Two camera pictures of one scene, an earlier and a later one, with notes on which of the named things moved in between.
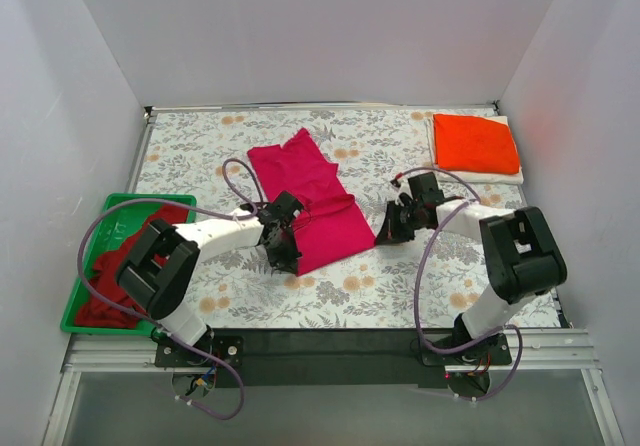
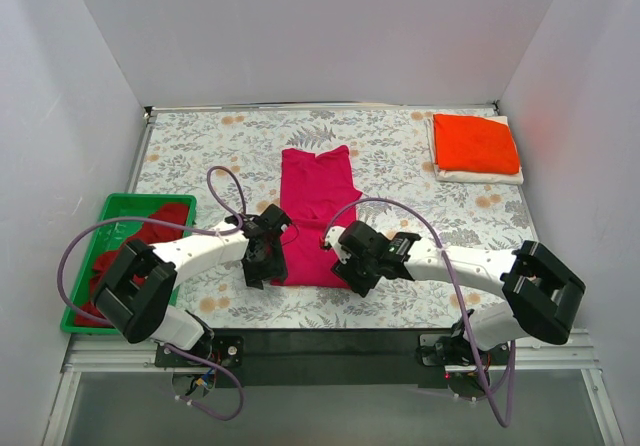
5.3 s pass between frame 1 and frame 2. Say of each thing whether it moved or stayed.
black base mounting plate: stayed
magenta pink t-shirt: moved
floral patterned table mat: stayed
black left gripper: moved
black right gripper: moved
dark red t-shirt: stayed
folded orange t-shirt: stayed
